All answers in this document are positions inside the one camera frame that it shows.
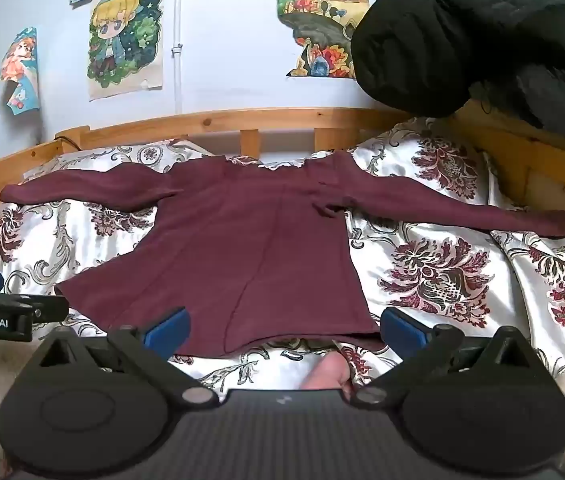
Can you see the colourful landscape poster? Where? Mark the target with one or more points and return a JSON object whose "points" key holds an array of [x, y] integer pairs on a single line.
{"points": [[322, 15]]}

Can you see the cartoon girl poster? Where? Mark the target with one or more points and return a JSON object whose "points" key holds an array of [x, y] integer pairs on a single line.
{"points": [[20, 67]]}

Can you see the floral satin bedspread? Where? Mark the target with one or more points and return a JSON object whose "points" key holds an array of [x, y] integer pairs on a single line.
{"points": [[437, 270]]}

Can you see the wooden bed frame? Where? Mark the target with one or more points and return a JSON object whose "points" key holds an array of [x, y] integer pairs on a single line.
{"points": [[282, 122]]}

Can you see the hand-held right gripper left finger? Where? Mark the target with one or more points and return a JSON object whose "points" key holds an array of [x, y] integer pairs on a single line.
{"points": [[166, 334]]}

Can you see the floral satin pillow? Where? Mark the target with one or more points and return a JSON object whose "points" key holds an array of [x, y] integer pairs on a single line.
{"points": [[557, 290]]}

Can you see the black puffer jacket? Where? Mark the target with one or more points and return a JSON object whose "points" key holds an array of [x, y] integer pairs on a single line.
{"points": [[467, 30]]}

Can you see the cartoon child poster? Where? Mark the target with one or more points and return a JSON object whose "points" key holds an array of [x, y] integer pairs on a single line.
{"points": [[125, 40]]}

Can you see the white wall pipe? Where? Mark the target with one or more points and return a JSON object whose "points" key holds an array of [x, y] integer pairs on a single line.
{"points": [[178, 35]]}

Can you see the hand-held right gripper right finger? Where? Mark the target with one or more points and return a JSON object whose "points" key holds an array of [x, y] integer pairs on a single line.
{"points": [[405, 332]]}

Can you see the maroon sweater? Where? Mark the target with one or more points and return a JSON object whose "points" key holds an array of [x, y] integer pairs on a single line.
{"points": [[242, 245]]}

